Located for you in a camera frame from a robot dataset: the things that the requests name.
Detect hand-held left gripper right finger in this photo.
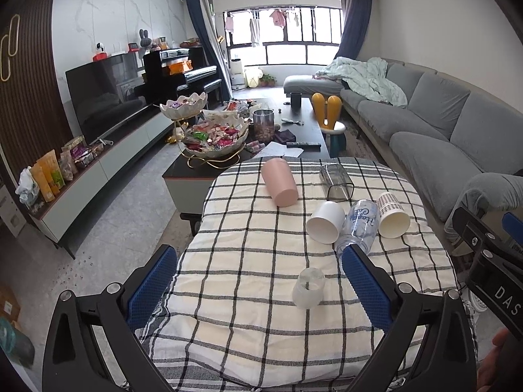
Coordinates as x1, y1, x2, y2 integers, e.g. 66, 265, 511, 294
341, 245, 479, 392

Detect black upright piano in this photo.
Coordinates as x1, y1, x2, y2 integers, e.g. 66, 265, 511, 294
135, 46, 223, 107

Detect gold wall ornament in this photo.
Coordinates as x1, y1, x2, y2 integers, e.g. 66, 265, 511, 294
0, 14, 21, 82

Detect white paper sheets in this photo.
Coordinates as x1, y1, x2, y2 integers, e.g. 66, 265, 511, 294
261, 141, 305, 160

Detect person's right hand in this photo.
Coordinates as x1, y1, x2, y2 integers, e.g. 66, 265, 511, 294
477, 329, 523, 392

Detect cardboard box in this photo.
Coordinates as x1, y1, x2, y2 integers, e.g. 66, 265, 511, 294
0, 284, 21, 321

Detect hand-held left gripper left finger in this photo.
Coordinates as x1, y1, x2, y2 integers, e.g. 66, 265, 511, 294
42, 244, 178, 392

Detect black framed window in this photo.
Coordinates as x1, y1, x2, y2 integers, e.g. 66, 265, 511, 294
223, 6, 344, 66

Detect grey sofa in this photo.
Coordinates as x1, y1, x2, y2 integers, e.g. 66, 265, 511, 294
283, 59, 523, 223

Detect blue curtain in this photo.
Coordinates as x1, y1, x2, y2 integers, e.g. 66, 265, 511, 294
336, 0, 373, 61
182, 0, 229, 103

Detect white television cabinet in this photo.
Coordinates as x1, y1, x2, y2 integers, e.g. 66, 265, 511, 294
25, 110, 180, 260

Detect patterned paper cup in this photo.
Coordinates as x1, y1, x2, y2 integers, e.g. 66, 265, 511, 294
376, 191, 410, 239

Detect smoky transparent cup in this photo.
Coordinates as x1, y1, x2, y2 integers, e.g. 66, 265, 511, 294
319, 163, 354, 203

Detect small frosted cup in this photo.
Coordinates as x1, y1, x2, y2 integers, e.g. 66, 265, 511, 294
291, 267, 325, 310

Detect flat screen television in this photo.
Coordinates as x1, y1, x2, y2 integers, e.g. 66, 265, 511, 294
65, 52, 154, 144

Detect black white checked tablecloth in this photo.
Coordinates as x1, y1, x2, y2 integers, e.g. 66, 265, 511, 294
137, 156, 477, 392

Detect clear printed plastic cup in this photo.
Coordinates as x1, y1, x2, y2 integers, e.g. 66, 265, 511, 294
334, 199, 379, 258

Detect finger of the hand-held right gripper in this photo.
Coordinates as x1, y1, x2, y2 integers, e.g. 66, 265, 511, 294
453, 206, 497, 263
502, 212, 523, 252

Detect dark coffee table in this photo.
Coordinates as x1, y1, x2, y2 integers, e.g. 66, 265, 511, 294
162, 97, 331, 237

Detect purple snack packets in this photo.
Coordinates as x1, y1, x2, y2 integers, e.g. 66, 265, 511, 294
60, 137, 103, 180

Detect light green blanket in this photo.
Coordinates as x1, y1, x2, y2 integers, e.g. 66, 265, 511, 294
314, 56, 408, 107

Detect pink cup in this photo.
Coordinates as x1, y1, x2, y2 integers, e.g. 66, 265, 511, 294
261, 157, 299, 207

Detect two-tier snack bowl stand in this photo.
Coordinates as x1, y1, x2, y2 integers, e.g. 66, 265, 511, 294
159, 92, 250, 170

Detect orange snack bags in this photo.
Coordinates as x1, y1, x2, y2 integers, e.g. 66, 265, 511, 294
32, 150, 67, 202

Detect white cup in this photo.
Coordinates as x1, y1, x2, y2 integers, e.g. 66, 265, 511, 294
306, 201, 346, 245

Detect yellow rabbit-ear stool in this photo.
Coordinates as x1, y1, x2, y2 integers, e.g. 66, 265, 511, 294
311, 92, 347, 158

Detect white plastic bag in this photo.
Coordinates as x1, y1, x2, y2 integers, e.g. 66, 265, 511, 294
15, 167, 39, 207

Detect glass jar of nuts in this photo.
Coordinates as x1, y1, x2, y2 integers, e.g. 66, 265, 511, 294
252, 109, 275, 141

